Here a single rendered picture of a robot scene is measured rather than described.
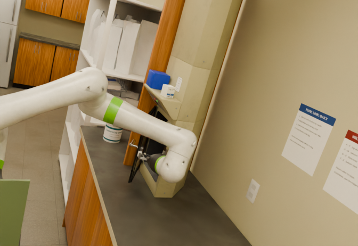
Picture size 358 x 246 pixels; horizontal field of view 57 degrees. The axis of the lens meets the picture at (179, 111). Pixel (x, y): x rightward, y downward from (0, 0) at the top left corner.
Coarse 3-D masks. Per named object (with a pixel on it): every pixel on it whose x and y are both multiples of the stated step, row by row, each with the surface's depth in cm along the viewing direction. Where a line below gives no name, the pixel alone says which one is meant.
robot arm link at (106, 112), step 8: (112, 96) 137; (80, 104) 133; (104, 104) 134; (112, 104) 134; (120, 104) 136; (88, 112) 135; (96, 112) 134; (104, 112) 134; (112, 112) 134; (104, 120) 137; (112, 120) 135
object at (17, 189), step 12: (0, 180) 109; (12, 180) 110; (24, 180) 112; (0, 192) 110; (12, 192) 112; (24, 192) 114; (0, 204) 111; (12, 204) 113; (24, 204) 115; (0, 216) 113; (12, 216) 115; (0, 228) 114; (12, 228) 116; (0, 240) 116; (12, 240) 118
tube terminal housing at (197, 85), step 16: (176, 64) 184; (176, 80) 181; (192, 80) 169; (208, 80) 174; (176, 96) 178; (192, 96) 173; (208, 96) 187; (160, 112) 195; (192, 112) 176; (192, 128) 179; (144, 176) 203; (160, 176) 182; (160, 192) 186; (176, 192) 196
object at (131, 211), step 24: (96, 144) 232; (120, 144) 244; (96, 168) 199; (120, 168) 208; (120, 192) 180; (144, 192) 187; (192, 192) 204; (120, 216) 159; (144, 216) 165; (168, 216) 171; (192, 216) 177; (216, 216) 184; (120, 240) 143; (144, 240) 147; (168, 240) 152; (192, 240) 157; (216, 240) 162; (240, 240) 168
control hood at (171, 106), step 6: (144, 84) 193; (150, 90) 183; (156, 90) 184; (156, 96) 174; (162, 96) 173; (162, 102) 167; (168, 102) 168; (174, 102) 170; (180, 102) 171; (168, 108) 170; (174, 108) 171; (168, 114) 174; (174, 114) 172
